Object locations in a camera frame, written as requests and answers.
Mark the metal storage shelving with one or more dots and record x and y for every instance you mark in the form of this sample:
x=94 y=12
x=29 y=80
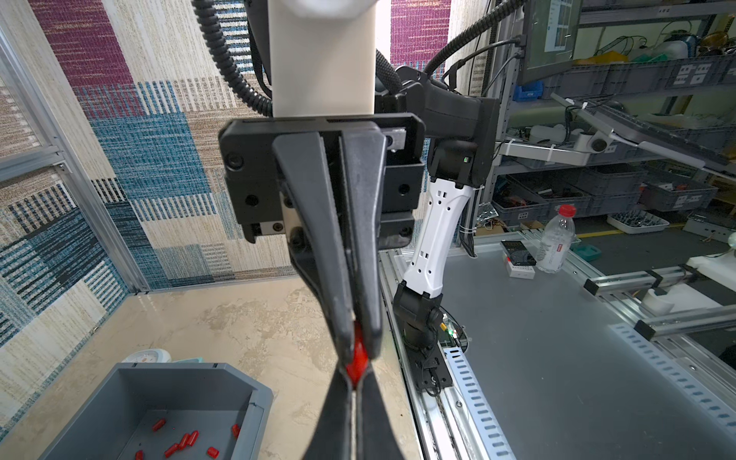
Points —
x=681 y=76

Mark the computer monitor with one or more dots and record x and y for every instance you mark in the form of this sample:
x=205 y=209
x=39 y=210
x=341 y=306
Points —
x=552 y=37

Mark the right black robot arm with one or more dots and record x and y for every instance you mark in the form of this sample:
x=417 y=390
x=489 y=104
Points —
x=456 y=154

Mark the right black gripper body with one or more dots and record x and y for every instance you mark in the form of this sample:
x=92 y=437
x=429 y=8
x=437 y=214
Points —
x=261 y=197

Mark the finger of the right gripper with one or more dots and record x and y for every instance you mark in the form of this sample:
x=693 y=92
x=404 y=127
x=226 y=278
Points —
x=363 y=158
x=302 y=159

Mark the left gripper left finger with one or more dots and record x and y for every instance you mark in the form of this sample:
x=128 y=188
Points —
x=332 y=437

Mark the clear plastic water bottle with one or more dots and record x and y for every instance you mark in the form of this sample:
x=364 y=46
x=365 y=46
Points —
x=556 y=241

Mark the white round kitchen timer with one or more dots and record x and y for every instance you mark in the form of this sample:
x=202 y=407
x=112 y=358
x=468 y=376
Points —
x=149 y=356

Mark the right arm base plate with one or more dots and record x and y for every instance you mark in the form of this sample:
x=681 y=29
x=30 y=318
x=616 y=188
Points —
x=428 y=368

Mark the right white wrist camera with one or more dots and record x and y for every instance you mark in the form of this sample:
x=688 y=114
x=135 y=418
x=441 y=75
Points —
x=322 y=57

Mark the grey plastic parts bin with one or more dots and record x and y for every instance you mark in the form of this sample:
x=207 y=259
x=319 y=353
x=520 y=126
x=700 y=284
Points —
x=195 y=410

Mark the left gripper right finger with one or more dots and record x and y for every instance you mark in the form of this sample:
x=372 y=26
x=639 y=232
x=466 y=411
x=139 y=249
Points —
x=375 y=437

